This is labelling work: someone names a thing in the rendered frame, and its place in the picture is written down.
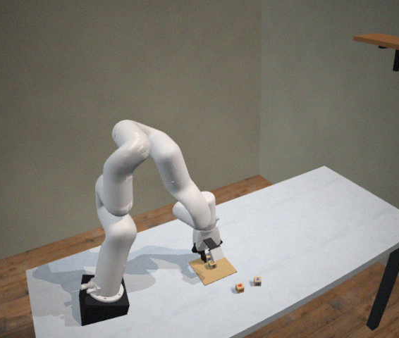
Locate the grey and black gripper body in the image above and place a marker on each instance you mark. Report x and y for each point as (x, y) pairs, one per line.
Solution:
(198, 236)

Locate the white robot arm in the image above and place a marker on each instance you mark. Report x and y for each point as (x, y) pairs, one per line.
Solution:
(117, 196)

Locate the tan square mat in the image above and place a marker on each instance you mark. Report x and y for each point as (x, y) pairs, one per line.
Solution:
(207, 276)

